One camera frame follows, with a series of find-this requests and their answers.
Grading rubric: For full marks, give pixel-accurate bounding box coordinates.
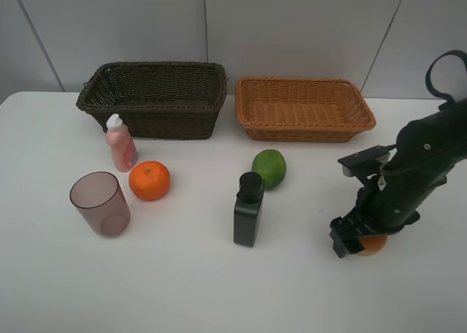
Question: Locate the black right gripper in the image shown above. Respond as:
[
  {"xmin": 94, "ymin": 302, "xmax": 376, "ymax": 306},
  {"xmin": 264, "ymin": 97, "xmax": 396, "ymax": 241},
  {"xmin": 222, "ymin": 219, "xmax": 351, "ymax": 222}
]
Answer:
[{"xmin": 330, "ymin": 176, "xmax": 447, "ymax": 259}]

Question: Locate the red yellow peach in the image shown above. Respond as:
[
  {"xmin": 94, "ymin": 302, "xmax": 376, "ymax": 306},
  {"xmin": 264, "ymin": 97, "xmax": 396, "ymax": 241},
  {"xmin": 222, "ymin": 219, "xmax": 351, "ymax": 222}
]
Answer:
[{"xmin": 358, "ymin": 236, "xmax": 387, "ymax": 256}]

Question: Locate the black square bottle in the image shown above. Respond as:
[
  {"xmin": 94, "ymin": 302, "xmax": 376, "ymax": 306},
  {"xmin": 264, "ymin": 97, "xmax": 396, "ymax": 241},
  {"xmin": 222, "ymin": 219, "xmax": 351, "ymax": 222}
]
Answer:
[{"xmin": 233, "ymin": 172, "xmax": 264, "ymax": 248}]

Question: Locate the green lime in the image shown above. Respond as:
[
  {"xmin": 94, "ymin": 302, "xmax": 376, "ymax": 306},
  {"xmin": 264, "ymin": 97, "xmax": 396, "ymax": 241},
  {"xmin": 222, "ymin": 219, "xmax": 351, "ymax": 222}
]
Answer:
[{"xmin": 251, "ymin": 150, "xmax": 287, "ymax": 191}]

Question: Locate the translucent purple plastic cup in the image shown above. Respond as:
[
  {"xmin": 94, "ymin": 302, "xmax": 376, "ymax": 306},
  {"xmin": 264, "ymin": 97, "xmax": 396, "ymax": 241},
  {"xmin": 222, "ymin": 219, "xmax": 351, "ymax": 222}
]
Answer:
[{"xmin": 69, "ymin": 172, "xmax": 131, "ymax": 237}]

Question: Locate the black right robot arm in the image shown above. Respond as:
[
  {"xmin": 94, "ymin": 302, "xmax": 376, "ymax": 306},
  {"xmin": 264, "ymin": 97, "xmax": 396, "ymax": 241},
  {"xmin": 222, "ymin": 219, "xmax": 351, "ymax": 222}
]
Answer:
[{"xmin": 330, "ymin": 100, "xmax": 466, "ymax": 258}]

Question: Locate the orange wicker basket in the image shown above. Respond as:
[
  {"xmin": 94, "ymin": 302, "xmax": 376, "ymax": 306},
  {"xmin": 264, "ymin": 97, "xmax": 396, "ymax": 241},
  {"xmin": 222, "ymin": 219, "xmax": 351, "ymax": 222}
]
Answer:
[{"xmin": 235, "ymin": 77, "xmax": 376, "ymax": 143}]

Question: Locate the orange mandarin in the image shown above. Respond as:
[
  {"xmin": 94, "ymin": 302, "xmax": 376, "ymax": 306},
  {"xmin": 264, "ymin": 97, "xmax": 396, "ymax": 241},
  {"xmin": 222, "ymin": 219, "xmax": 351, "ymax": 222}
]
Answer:
[{"xmin": 128, "ymin": 161, "xmax": 171, "ymax": 202}]

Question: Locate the pink bottle white cap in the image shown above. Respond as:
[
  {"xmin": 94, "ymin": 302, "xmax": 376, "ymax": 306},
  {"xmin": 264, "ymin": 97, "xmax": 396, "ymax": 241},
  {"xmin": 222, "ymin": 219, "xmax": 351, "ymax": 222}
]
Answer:
[{"xmin": 106, "ymin": 114, "xmax": 139, "ymax": 172}]

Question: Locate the dark brown wicker basket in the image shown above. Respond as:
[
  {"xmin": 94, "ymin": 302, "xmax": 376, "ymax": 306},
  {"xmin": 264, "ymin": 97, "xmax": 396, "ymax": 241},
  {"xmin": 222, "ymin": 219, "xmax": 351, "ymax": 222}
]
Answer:
[{"xmin": 76, "ymin": 61, "xmax": 227, "ymax": 140}]

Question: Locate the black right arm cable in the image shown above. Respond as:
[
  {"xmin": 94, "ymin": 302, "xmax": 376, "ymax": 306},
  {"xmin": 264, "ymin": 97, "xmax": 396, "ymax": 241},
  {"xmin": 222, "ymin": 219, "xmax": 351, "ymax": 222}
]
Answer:
[{"xmin": 425, "ymin": 50, "xmax": 467, "ymax": 104}]

